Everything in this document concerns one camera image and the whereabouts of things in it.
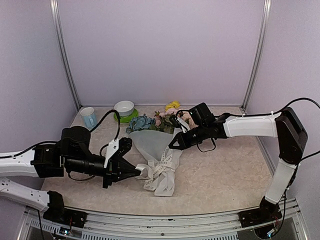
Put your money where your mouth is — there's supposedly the yellow fake flower stem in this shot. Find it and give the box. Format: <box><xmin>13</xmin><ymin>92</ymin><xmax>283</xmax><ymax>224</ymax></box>
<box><xmin>165</xmin><ymin>100</ymin><xmax>181</xmax><ymax>111</ymax></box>

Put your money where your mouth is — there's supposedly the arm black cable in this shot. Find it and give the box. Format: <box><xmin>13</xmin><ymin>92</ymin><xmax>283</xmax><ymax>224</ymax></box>
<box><xmin>12</xmin><ymin>109</ymin><xmax>121</xmax><ymax>158</ymax></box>
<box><xmin>212</xmin><ymin>97</ymin><xmax>320</xmax><ymax>162</ymax></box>

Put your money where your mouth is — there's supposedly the right aluminium frame post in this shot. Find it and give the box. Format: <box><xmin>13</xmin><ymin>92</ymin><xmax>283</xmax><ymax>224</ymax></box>
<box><xmin>241</xmin><ymin>0</ymin><xmax>272</xmax><ymax>112</ymax></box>

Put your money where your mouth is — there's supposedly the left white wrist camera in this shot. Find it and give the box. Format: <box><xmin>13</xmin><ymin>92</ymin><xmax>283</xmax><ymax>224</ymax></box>
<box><xmin>103</xmin><ymin>137</ymin><xmax>133</xmax><ymax>169</ymax></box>

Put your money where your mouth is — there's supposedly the light blue mug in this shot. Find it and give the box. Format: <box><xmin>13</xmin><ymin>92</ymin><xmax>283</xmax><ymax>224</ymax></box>
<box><xmin>80</xmin><ymin>107</ymin><xmax>97</xmax><ymax>130</ymax></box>

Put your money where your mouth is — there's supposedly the front aluminium rail base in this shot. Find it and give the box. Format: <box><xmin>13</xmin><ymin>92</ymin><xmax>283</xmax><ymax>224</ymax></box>
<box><xmin>17</xmin><ymin>199</ymin><xmax>310</xmax><ymax>240</ymax></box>

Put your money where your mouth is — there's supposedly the pink fake flower bunch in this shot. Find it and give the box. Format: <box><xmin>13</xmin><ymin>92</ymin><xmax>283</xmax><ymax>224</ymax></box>
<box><xmin>149</xmin><ymin>108</ymin><xmax>196</xmax><ymax>134</ymax></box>

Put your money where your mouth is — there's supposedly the cream printed ribbon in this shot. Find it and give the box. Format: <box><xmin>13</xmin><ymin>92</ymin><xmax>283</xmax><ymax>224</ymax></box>
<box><xmin>135</xmin><ymin>147</ymin><xmax>181</xmax><ymax>197</ymax></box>

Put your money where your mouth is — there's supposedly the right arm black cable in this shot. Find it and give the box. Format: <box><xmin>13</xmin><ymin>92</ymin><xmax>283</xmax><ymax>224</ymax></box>
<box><xmin>212</xmin><ymin>97</ymin><xmax>320</xmax><ymax>162</ymax></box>

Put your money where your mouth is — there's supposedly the white ceramic bowl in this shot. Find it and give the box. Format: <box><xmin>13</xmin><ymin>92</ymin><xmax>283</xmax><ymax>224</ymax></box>
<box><xmin>113</xmin><ymin>100</ymin><xmax>135</xmax><ymax>117</ymax></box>

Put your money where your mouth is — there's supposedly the aluminium frame post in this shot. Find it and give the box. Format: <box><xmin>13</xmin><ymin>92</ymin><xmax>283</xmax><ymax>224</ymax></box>
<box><xmin>49</xmin><ymin>0</ymin><xmax>82</xmax><ymax>111</ymax></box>
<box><xmin>241</xmin><ymin>0</ymin><xmax>272</xmax><ymax>112</ymax></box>

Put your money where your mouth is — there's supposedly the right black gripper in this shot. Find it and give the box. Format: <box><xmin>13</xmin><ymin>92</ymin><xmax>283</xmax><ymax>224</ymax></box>
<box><xmin>168</xmin><ymin>123</ymin><xmax>208</xmax><ymax>151</ymax></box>

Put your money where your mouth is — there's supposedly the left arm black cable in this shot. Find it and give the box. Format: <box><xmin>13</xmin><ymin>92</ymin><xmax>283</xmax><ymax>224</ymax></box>
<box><xmin>12</xmin><ymin>109</ymin><xmax>121</xmax><ymax>158</ymax></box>

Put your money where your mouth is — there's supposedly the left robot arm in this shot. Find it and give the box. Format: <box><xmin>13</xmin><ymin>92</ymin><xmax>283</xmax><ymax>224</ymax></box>
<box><xmin>0</xmin><ymin>126</ymin><xmax>141</xmax><ymax>228</ymax></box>

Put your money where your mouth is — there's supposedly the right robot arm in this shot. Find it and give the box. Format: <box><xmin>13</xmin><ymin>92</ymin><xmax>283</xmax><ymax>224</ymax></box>
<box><xmin>168</xmin><ymin>102</ymin><xmax>308</xmax><ymax>228</ymax></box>

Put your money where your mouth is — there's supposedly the left aluminium frame post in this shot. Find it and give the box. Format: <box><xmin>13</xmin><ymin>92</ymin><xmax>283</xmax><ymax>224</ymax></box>
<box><xmin>49</xmin><ymin>0</ymin><xmax>82</xmax><ymax>111</ymax></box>

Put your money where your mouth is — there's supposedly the green plate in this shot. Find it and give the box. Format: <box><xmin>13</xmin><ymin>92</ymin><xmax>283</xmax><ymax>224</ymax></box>
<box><xmin>119</xmin><ymin>108</ymin><xmax>139</xmax><ymax>124</ymax></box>

